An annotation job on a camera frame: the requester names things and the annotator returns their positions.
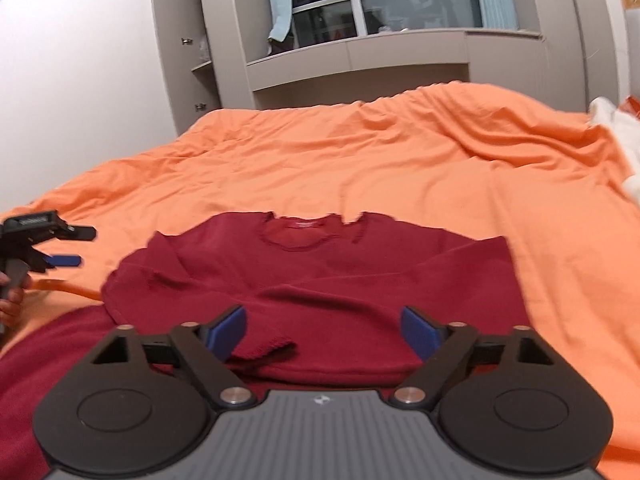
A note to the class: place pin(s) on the white garment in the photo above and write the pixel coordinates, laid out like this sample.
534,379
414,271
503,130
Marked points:
620,145

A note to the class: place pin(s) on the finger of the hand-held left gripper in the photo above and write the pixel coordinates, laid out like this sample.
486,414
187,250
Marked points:
75,232
65,261

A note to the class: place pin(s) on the small orange cloth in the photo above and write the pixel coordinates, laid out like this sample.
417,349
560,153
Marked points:
631,106

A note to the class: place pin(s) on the dark red knit sweater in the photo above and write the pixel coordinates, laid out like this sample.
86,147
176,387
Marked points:
325,280

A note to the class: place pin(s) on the orange bed sheet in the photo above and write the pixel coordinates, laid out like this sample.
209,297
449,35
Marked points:
350,160

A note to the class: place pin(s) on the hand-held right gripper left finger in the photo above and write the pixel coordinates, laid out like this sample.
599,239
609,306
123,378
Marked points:
229,332

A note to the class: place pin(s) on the grey built-in cabinet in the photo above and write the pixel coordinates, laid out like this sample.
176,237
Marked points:
400,55

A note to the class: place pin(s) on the person's left hand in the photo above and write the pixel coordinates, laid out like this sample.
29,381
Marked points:
12,305

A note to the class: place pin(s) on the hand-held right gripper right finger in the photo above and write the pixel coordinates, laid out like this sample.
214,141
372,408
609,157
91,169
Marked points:
416,332

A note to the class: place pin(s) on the dark red fuzzy cloth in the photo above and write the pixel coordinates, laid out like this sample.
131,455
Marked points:
45,355

